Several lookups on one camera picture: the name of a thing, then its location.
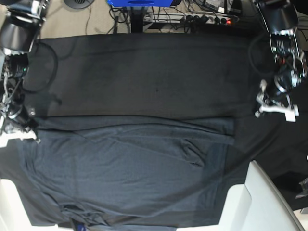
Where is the white bin right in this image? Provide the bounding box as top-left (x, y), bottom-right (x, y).
top-left (218, 161), bottom-right (304, 231)

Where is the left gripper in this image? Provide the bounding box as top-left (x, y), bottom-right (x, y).
top-left (255, 80), bottom-right (293, 113)

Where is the white bin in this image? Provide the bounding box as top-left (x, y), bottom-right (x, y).
top-left (218, 161), bottom-right (304, 231)
top-left (0, 178), bottom-right (60, 231)

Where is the white camera on left wrist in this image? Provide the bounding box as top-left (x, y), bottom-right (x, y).
top-left (258, 104), bottom-right (299, 122)

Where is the white bin left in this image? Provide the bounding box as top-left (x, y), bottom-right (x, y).
top-left (0, 178), bottom-right (60, 231)

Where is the dark grey T-shirt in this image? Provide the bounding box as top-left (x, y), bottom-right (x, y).
top-left (17, 116), bottom-right (234, 230)

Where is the blue box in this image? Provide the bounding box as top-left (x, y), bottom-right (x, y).
top-left (107, 0), bottom-right (181, 7)

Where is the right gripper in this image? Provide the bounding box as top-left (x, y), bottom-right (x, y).
top-left (0, 105), bottom-right (39, 141)

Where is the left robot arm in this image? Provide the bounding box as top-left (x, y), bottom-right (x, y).
top-left (253, 0), bottom-right (308, 117)

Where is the round black floor base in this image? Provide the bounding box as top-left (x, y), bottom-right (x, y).
top-left (64, 0), bottom-right (94, 10)

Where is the black table cloth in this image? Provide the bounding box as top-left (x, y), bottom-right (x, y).
top-left (24, 34), bottom-right (308, 229)

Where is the black power strip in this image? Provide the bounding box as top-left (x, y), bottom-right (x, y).
top-left (183, 14), bottom-right (235, 26)

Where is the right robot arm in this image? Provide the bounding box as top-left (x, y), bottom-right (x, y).
top-left (0, 0), bottom-right (50, 147)

